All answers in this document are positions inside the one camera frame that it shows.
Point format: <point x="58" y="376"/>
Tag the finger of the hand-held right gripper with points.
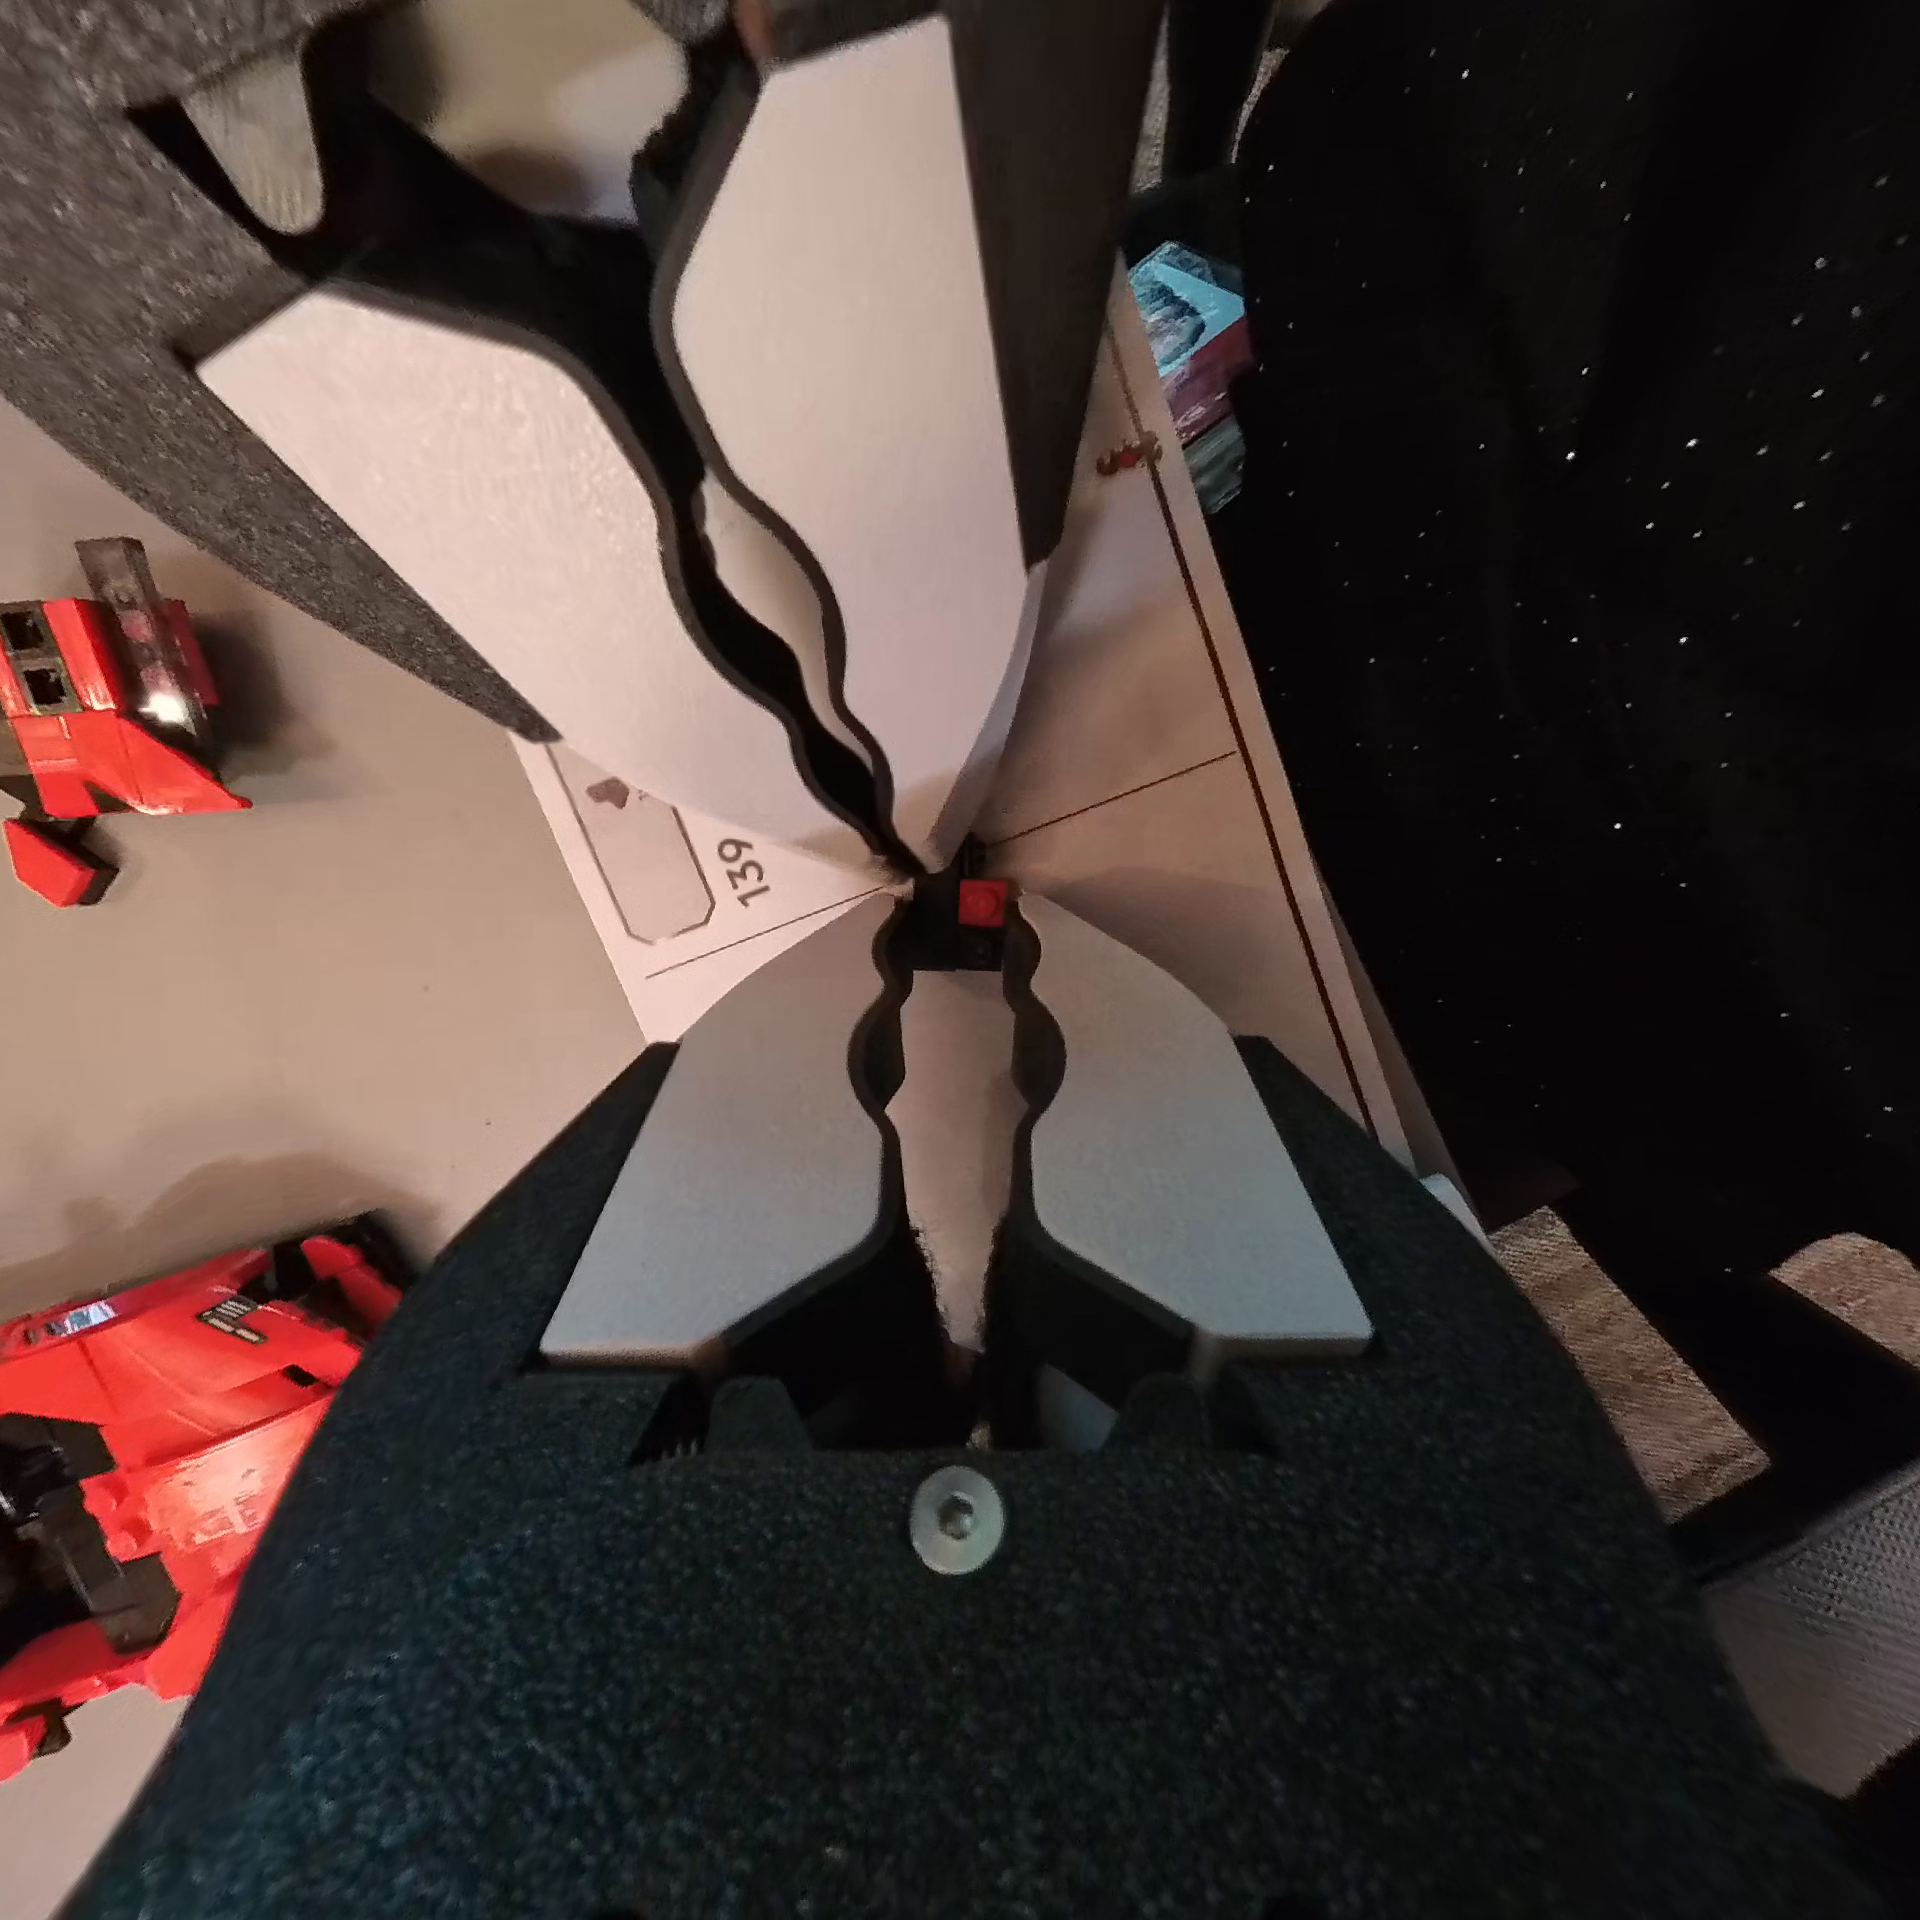
<point x="484" y="512"/>
<point x="871" y="376"/>

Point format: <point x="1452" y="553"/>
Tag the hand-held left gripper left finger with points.
<point x="732" y="1185"/>

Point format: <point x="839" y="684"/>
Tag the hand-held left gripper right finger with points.
<point x="1184" y="1185"/>

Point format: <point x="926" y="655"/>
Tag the white instruction booklet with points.
<point x="1201" y="930"/>

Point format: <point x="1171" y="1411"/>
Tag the small black red brick assembly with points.
<point x="965" y="908"/>

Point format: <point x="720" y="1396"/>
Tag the red black brick subassembly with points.
<point x="89" y="722"/>

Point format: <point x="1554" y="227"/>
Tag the red white packet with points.
<point x="1197" y="347"/>

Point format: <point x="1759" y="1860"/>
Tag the red brick-built toy car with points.
<point x="134" y="1429"/>

